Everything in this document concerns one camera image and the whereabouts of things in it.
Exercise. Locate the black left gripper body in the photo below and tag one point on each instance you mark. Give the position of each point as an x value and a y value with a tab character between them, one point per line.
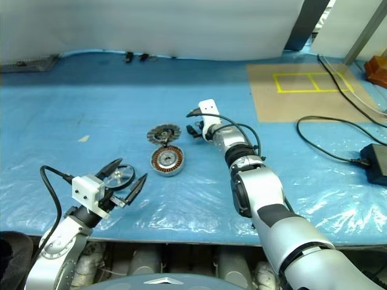
106	202

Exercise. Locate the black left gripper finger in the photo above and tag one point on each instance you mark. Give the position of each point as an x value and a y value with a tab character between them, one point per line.
136	188
110	169

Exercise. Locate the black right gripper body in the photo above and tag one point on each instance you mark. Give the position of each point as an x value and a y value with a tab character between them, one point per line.
201	131

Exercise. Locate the silver spoked rotor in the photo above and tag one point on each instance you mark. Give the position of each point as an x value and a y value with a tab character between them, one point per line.
121	177

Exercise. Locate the ribbed grey motor lid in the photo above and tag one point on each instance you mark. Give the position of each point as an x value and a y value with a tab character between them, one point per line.
163	134

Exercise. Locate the grey motor housing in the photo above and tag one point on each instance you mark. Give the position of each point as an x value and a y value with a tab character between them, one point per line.
167	161

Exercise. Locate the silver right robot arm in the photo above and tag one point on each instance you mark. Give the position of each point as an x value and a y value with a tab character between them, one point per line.
272	211

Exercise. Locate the white paper scrap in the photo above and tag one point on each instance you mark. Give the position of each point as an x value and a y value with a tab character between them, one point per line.
83	138

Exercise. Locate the blue plastic table cover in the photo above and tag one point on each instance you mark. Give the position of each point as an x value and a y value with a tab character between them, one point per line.
106	105

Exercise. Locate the grey rounded cylinder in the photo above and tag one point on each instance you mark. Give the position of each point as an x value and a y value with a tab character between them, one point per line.
234	264
146	261

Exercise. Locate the small black clip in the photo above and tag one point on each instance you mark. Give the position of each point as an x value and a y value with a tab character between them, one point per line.
144	56
129	56

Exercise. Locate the white foam backdrop sheet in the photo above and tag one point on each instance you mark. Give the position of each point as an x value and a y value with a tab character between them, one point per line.
151	27

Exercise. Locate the grey robot torso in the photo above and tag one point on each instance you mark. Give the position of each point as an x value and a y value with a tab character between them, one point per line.
181	282

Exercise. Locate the cardboard sheet with yellow tape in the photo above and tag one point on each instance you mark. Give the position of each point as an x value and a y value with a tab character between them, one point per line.
302	102

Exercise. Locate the dark rounded black shape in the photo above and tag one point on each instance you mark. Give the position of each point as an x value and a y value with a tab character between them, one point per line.
15	259

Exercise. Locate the dark blue upright panel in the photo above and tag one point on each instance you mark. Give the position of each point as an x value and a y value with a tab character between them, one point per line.
305	24

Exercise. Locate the black power adapter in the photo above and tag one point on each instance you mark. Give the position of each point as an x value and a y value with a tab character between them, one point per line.
376	163

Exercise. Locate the orange brown block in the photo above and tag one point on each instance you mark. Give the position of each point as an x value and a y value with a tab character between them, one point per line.
377	71

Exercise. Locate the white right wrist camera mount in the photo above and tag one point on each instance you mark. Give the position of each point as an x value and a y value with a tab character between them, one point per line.
209	113

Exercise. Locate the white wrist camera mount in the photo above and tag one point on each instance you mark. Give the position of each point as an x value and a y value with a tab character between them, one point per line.
86	188
209	113

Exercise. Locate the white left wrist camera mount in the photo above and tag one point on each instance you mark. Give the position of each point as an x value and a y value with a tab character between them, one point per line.
86	188

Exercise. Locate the grey metal frame post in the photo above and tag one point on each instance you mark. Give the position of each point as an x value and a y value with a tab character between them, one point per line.
364	33

